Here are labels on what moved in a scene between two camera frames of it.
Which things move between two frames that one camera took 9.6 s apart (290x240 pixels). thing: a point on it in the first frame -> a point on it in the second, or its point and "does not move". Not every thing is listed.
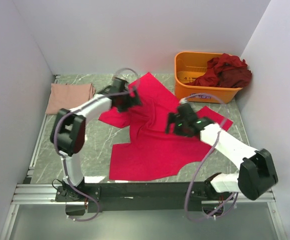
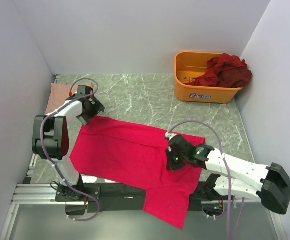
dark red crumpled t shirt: x=227 y=71 does not move
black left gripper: x=134 y=100 -> x=97 y=106
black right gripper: x=173 y=118 -> x=171 y=166
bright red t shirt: x=151 y=153 -> x=136 y=156
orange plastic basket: x=188 y=67 does not move
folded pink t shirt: x=67 y=95 does not move
